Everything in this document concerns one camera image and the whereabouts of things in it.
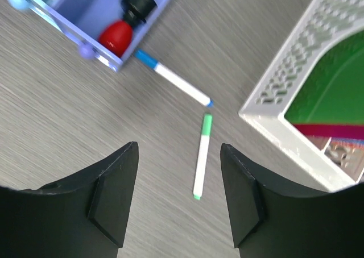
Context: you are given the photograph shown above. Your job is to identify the red black stamp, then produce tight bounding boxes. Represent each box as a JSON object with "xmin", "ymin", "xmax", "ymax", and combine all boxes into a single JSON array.
[{"xmin": 98, "ymin": 0, "xmax": 157, "ymax": 57}]

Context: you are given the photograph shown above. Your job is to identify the purple drawer box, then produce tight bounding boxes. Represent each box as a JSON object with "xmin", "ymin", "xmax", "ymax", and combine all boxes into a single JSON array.
[{"xmin": 43, "ymin": 0, "xmax": 171, "ymax": 71}]

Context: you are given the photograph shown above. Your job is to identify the green marker pen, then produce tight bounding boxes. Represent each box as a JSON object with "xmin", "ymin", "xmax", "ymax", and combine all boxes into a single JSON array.
[{"xmin": 193, "ymin": 113, "xmax": 213, "ymax": 200}]

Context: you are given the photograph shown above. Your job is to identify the blue marker pen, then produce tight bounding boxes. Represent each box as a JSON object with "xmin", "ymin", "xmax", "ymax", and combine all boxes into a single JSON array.
[{"xmin": 134, "ymin": 49, "xmax": 213, "ymax": 107}]

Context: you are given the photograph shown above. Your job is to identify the books stack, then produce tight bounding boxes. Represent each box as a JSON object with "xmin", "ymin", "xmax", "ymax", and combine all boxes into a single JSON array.
[{"xmin": 325, "ymin": 140, "xmax": 363, "ymax": 182}]

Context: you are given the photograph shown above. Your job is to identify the white file organizer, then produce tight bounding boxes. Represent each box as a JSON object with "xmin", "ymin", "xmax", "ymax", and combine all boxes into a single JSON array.
[{"xmin": 239, "ymin": 0, "xmax": 363, "ymax": 192}]

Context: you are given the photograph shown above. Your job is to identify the red folder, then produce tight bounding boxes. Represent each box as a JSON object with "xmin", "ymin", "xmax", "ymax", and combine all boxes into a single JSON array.
[{"xmin": 293, "ymin": 124, "xmax": 363, "ymax": 140}]

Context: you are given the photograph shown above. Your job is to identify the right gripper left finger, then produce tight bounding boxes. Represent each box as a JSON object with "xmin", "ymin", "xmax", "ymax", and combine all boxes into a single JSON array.
[{"xmin": 1, "ymin": 142, "xmax": 139, "ymax": 257}]

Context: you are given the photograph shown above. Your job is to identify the green folder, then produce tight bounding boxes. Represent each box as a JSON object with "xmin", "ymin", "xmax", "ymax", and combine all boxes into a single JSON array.
[{"xmin": 285, "ymin": 31, "xmax": 363, "ymax": 125}]

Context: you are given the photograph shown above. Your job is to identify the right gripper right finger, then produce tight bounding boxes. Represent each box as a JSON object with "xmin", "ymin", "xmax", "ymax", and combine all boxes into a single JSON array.
[{"xmin": 220, "ymin": 144, "xmax": 363, "ymax": 257}]

